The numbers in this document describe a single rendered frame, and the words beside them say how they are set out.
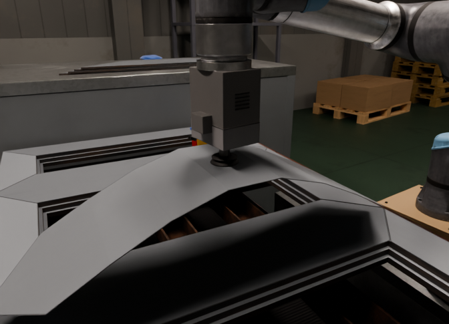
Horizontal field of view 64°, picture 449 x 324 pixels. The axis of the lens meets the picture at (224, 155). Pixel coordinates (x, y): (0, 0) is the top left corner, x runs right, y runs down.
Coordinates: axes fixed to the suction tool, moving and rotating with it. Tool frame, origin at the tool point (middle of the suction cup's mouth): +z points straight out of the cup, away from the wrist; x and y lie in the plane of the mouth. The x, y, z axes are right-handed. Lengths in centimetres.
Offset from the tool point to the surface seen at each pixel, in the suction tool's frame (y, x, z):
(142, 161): -50, 6, 16
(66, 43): -352, 57, -4
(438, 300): 19, 40, 33
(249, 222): -6.2, 10.3, 15.7
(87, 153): -69, -3, 17
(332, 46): -331, 437, 11
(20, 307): 0.6, -29.4, 10.0
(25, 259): -8.7, -27.6, 9.7
